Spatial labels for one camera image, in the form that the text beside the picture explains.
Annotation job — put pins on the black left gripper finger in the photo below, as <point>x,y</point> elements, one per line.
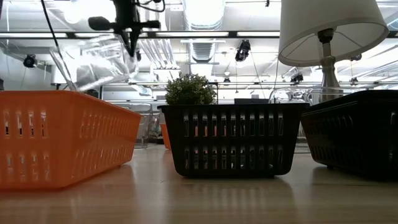
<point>126,39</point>
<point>134,40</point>

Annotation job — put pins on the black plastic basket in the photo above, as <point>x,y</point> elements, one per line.
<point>357,143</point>
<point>367,95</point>
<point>233,140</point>

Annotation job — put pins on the black overhead rig beam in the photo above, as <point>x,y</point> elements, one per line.
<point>199,34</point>

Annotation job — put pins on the small potted green plant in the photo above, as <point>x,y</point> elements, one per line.
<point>189,90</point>

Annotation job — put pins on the black ceiling spotlight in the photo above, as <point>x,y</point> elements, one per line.
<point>30,61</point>
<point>242,50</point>
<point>297,78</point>

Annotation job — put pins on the black computer monitor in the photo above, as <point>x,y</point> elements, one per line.
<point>250,101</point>

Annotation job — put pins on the white shade table lamp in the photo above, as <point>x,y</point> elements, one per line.
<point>311,31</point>

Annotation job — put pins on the silver ceiling duct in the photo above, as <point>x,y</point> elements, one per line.
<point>203,18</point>

